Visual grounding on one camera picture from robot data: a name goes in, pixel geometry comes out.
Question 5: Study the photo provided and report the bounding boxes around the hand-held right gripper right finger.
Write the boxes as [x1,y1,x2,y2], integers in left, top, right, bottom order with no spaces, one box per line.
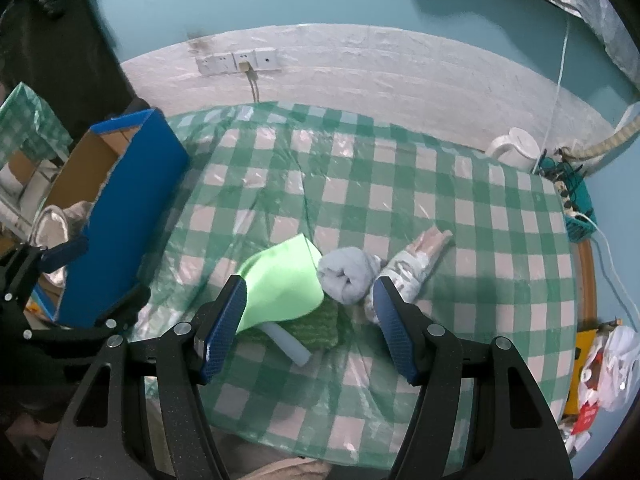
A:
[372,276,573,480]

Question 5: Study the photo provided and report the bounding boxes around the beige corrugated hose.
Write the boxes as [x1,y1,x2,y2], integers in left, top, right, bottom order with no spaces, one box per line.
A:
[575,115,640,158]

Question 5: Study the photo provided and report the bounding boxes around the light blue foam tube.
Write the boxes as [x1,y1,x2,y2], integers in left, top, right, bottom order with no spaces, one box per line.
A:
[265,324,312,367]

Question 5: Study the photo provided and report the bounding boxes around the thin white hanging cord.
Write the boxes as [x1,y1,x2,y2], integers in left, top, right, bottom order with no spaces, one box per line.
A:
[534,25,571,173]

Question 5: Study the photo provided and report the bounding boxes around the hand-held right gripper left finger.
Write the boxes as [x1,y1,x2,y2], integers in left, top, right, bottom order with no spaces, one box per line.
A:
[42,275,248,480]

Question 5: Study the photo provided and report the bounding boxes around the red packet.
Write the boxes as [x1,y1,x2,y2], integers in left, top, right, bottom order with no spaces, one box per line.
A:
[572,400,602,436]

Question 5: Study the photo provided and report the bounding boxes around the beige trousers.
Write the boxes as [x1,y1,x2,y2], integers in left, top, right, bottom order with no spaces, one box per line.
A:
[215,430,401,480]

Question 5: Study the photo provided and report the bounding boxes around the light green foam sheet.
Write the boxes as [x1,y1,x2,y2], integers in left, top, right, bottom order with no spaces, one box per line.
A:
[235,233,325,333]

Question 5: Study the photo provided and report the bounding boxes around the white power strip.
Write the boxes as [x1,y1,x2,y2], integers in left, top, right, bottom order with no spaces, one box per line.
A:
[554,180,576,216]

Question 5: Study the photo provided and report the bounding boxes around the green checked cloth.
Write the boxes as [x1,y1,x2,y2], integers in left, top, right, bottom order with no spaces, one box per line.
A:
[0,82,73,171]

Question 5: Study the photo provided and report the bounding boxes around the grey knitted cloth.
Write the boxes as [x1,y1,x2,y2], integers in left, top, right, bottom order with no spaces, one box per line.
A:
[317,247,383,306]

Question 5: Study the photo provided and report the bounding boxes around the yellow box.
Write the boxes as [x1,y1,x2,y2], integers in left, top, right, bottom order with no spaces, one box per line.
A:
[562,330,598,416]

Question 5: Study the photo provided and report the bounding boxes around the wide white wall socket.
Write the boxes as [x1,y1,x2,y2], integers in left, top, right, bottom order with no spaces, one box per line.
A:
[196,54,234,77]

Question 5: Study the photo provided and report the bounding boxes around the white power cable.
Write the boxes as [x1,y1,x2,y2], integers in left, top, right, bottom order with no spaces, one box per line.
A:
[575,212,640,331]

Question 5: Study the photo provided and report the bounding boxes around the white electric kettle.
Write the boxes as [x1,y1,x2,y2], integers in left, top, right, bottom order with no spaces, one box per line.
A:
[485,127,542,173]

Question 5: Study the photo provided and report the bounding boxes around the teal plastic basket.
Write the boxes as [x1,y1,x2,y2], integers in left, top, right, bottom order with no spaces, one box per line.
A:
[540,155,598,243]

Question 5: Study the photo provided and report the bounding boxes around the green checked plastic tablecloth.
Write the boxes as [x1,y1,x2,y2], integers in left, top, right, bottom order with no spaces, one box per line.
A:
[135,101,576,471]

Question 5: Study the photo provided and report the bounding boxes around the white plastic bag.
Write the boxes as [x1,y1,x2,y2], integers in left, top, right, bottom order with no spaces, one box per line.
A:
[580,325,640,413]

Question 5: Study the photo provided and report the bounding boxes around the blue cardboard box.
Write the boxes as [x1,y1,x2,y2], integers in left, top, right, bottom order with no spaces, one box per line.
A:
[30,108,191,326]

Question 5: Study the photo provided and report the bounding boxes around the orange printed packet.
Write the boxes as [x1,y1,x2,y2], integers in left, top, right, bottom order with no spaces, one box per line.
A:
[25,291,58,322]

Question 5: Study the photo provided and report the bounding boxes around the black hanging cloth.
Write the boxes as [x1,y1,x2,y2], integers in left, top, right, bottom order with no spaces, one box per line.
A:
[0,0,141,133]

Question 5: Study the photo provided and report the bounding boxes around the beige plug cable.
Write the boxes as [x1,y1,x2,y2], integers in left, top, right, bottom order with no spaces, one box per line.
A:
[239,61,261,106]

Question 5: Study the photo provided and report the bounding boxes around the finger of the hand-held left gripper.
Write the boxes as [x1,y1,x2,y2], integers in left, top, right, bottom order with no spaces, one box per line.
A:
[0,237,90,288]
[20,282,151,347]

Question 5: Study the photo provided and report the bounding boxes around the dark green knitted cloth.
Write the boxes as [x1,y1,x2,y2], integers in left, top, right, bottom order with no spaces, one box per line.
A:
[260,300,346,350]

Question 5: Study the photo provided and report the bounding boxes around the silver foil bag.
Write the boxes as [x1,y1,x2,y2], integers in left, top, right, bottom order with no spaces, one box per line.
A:
[31,205,71,288]

